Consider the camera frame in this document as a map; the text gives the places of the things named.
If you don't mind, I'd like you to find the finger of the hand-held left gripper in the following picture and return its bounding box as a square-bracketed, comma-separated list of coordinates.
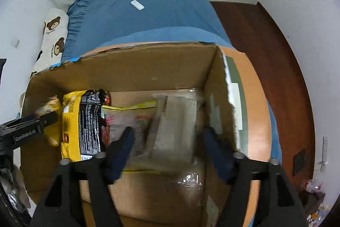
[34, 111, 59, 128]

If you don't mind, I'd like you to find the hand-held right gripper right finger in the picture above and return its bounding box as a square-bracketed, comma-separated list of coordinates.
[203, 128, 303, 227]

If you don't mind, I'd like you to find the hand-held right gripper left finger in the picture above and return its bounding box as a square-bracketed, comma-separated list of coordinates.
[29, 126, 135, 227]

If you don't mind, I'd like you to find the small yellow snack packet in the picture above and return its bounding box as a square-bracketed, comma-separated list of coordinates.
[36, 95, 63, 147]

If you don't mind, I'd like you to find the red and white snack packet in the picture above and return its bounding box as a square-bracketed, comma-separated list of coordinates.
[146, 93, 204, 164]

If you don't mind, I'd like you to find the brown cardboard box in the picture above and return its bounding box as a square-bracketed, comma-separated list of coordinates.
[21, 41, 273, 227]

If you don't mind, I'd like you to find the yellow and black snack packet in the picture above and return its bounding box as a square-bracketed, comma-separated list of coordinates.
[61, 89, 111, 162]

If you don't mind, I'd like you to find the clear red-print noodle packet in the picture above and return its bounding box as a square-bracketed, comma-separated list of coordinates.
[101, 101, 160, 171]

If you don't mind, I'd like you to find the crinkled plastic bag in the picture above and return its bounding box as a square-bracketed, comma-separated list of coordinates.
[0, 160, 30, 217]

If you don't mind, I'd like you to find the bear print pillow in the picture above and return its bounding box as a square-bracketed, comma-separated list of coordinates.
[32, 7, 69, 79]

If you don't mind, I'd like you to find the pile of plastic packets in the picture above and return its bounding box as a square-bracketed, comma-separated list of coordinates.
[299, 178, 331, 225]

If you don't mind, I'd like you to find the blue bedsheet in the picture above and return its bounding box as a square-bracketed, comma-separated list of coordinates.
[62, 0, 282, 161]

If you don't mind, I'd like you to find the white remote control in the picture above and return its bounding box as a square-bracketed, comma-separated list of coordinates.
[130, 0, 145, 11]

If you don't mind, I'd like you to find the dark wall panel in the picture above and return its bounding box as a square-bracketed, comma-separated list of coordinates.
[293, 148, 307, 177]

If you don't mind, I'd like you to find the white wall socket strip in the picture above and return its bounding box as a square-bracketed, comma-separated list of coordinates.
[320, 137, 330, 171]

